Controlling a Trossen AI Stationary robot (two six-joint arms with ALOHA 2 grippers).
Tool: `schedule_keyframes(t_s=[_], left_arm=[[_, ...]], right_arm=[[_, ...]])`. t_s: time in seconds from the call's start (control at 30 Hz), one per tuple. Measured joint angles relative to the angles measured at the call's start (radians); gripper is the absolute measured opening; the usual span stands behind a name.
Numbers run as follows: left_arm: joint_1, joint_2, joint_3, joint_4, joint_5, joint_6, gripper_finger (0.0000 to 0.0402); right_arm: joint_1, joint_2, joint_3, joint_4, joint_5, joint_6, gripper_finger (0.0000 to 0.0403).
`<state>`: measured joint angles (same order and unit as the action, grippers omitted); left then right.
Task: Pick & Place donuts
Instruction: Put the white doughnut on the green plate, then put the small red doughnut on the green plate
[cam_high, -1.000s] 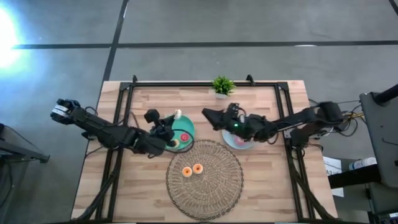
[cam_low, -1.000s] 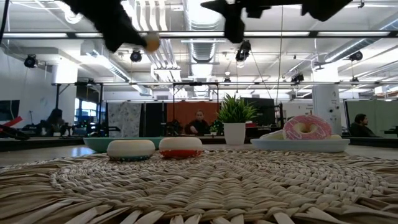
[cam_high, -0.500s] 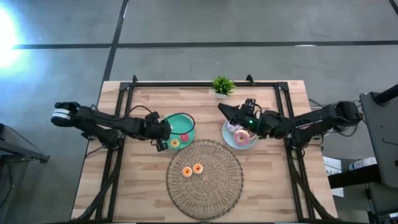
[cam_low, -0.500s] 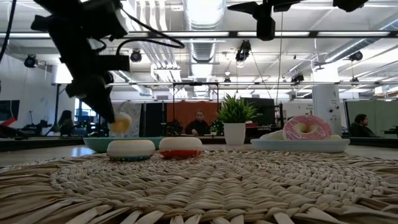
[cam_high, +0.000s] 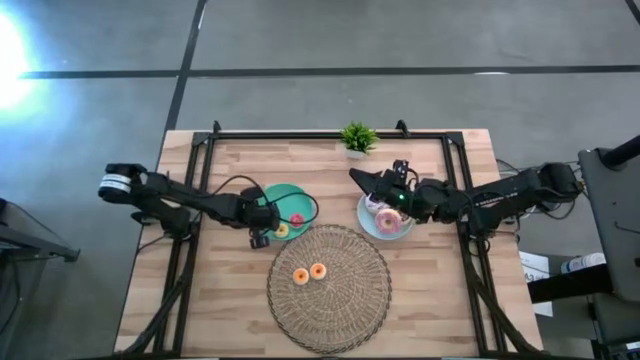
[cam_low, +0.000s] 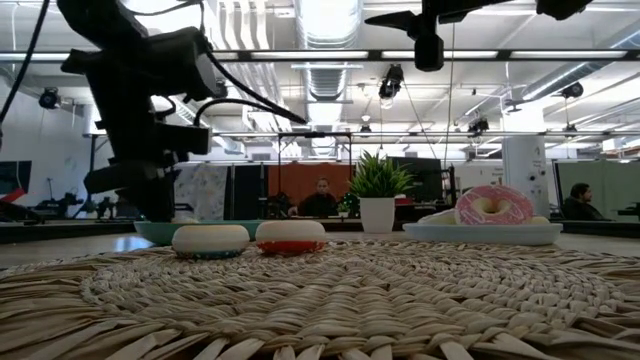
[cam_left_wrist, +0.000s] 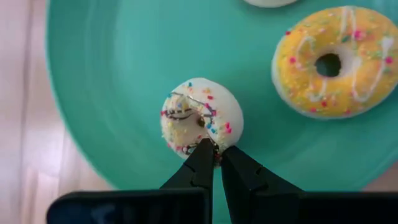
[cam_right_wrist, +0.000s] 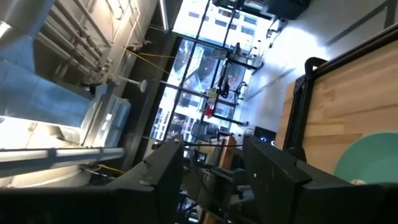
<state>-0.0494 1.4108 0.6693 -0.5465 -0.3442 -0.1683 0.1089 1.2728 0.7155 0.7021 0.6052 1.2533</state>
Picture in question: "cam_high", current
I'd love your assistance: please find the black metal table frame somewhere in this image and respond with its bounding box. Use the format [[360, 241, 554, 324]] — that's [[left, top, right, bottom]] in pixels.
[[119, 119, 544, 359]]

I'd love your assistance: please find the dark side table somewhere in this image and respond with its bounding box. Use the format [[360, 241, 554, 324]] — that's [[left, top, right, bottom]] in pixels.
[[0, 197, 81, 262]]

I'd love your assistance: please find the light blue round plate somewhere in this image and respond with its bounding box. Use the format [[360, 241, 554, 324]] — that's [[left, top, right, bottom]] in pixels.
[[356, 193, 416, 242]]

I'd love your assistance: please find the round woven wicker placemat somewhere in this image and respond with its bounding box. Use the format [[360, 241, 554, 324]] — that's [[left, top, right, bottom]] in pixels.
[[266, 223, 393, 355]]

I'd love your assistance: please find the green round plate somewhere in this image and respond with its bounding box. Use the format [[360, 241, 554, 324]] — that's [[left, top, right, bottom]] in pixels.
[[257, 182, 315, 242]]

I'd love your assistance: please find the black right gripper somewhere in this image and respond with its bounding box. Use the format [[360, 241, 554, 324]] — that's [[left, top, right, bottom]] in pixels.
[[348, 159, 420, 222]]

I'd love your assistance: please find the black bench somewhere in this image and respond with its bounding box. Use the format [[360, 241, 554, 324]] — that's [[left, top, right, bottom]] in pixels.
[[528, 264, 615, 305]]

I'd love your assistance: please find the white paper sheet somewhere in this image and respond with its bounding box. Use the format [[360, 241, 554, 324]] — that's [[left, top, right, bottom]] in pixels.
[[519, 251, 555, 318]]

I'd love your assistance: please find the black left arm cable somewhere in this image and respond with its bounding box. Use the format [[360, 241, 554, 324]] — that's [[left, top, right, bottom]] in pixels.
[[210, 174, 320, 227]]

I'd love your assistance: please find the large pink sprinkled toy donut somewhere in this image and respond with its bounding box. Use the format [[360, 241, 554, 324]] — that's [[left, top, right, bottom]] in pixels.
[[374, 207, 404, 236]]

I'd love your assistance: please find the small potted green plant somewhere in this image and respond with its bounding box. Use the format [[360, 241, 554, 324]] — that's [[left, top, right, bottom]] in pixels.
[[339, 121, 380, 160]]

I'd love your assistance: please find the white plastic bottle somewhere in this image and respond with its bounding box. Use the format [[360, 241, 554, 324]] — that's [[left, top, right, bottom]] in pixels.
[[560, 252, 608, 275]]

